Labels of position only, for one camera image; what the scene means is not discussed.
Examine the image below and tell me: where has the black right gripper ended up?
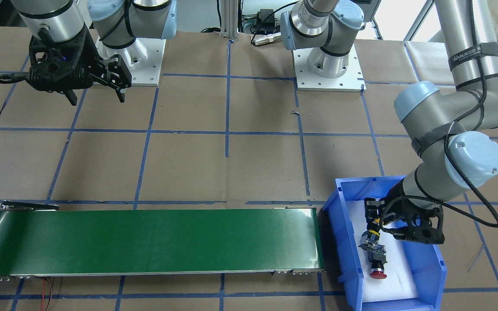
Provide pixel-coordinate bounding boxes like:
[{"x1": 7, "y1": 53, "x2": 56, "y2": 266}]
[{"x1": 0, "y1": 25, "x2": 132, "y2": 106}]

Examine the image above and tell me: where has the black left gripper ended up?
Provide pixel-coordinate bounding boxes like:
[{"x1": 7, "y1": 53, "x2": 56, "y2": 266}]
[{"x1": 364, "y1": 197, "x2": 445, "y2": 244}]

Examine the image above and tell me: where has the red push button switch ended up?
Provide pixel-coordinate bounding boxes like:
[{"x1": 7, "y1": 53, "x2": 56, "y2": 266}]
[{"x1": 359, "y1": 232, "x2": 387, "y2": 279}]

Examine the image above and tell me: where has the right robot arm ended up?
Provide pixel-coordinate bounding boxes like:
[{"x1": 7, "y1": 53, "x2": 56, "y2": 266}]
[{"x1": 0, "y1": 0, "x2": 177, "y2": 106}]

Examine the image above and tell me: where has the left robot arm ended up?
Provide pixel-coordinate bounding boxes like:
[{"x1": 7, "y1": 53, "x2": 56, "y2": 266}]
[{"x1": 361, "y1": 0, "x2": 498, "y2": 251}]

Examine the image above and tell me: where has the blue plastic bin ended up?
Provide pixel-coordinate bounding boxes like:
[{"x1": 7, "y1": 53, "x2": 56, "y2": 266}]
[{"x1": 323, "y1": 175, "x2": 447, "y2": 311}]

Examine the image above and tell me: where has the white foam pad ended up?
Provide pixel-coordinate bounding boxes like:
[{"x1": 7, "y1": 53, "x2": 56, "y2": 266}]
[{"x1": 345, "y1": 200, "x2": 420, "y2": 303}]

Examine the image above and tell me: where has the green conveyor belt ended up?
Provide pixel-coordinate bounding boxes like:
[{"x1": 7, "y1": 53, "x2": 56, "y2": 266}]
[{"x1": 0, "y1": 201, "x2": 326, "y2": 278}]

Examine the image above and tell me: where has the black power adapter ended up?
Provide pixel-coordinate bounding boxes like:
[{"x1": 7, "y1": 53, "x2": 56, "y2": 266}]
[{"x1": 257, "y1": 8, "x2": 275, "y2": 27}]

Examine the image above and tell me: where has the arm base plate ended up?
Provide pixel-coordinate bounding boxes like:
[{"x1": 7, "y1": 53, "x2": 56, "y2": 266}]
[
  {"x1": 96, "y1": 38, "x2": 167, "y2": 86},
  {"x1": 292, "y1": 46, "x2": 366, "y2": 92}
]

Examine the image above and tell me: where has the aluminium frame post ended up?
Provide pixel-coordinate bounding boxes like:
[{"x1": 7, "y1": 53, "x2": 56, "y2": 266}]
[{"x1": 219, "y1": 0, "x2": 241, "y2": 41}]

